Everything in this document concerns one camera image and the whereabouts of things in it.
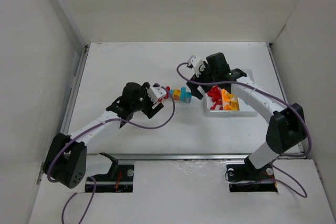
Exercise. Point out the red legos in tray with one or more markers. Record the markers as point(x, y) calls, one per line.
point(215, 96)

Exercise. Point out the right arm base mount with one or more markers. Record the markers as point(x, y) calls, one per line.
point(244, 179)

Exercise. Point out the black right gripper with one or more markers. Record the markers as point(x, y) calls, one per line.
point(197, 83)

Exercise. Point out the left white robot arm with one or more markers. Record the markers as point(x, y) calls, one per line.
point(67, 162)

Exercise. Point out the teal and yellow lego assembly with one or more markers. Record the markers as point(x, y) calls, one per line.
point(181, 95)

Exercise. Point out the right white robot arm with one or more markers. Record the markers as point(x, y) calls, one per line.
point(286, 125)

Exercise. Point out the yellow 2x2 lego brick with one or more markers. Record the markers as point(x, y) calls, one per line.
point(233, 99)

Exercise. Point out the yellow rounded lego piece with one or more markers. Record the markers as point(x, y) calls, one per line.
point(234, 105)

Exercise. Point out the red rounded lego assembly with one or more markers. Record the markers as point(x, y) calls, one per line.
point(167, 89)

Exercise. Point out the orange yellow lego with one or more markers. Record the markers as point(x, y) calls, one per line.
point(230, 96)

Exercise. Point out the orange wedge lego piece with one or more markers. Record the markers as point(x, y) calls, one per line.
point(227, 107)

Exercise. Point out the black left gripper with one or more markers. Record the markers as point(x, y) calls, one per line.
point(150, 106)

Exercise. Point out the white sorting tray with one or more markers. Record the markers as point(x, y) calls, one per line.
point(245, 111)

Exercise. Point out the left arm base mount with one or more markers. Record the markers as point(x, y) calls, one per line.
point(107, 174)

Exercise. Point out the orange lego pile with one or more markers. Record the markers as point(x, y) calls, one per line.
point(225, 97)

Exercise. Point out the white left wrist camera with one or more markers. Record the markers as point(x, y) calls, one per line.
point(156, 92)

